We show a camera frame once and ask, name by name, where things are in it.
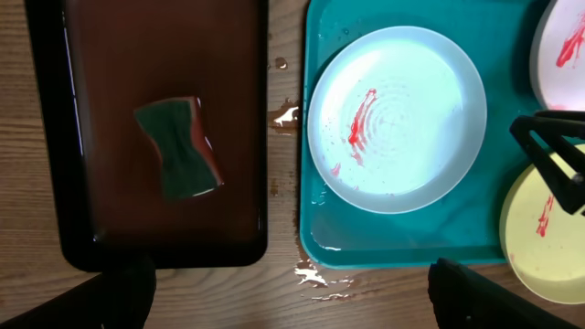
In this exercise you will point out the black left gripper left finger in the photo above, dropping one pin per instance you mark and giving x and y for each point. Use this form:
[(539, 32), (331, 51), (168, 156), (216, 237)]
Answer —
[(120, 297)]

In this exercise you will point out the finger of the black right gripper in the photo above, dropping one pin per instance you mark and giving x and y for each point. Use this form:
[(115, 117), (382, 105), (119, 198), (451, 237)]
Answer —
[(562, 115), (569, 191)]

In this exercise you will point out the black rectangular tray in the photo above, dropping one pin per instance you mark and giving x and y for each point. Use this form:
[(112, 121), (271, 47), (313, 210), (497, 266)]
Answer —
[(97, 64)]

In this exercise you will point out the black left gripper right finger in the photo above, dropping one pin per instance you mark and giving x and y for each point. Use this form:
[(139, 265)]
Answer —
[(463, 299)]

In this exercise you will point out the teal plastic tray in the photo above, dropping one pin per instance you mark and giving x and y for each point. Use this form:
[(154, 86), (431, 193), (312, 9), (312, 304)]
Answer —
[(463, 225)]

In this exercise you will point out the white plate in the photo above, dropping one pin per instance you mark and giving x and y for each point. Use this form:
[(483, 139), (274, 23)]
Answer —
[(556, 64)]

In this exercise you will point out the yellow plate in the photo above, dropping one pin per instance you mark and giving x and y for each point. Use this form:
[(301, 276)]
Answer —
[(543, 244)]

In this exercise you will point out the light blue plate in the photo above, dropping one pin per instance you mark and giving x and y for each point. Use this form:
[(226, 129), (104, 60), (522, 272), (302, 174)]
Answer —
[(396, 119)]

